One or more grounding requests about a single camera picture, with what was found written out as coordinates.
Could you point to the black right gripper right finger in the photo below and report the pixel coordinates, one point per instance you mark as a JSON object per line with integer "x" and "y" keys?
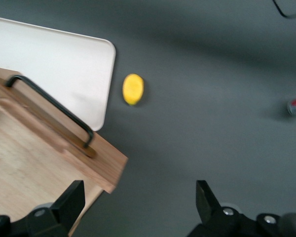
{"x": 208, "y": 209}

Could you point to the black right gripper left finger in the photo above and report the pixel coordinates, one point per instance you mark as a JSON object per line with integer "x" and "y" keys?
{"x": 69, "y": 207}

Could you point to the wooden cutting board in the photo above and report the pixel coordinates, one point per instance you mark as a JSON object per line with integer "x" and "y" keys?
{"x": 39, "y": 168}

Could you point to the yellow lemon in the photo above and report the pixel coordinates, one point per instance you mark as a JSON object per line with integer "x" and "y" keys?
{"x": 133, "y": 89}

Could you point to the beige rectangular tray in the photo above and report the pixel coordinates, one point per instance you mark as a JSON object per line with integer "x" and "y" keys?
{"x": 59, "y": 69}

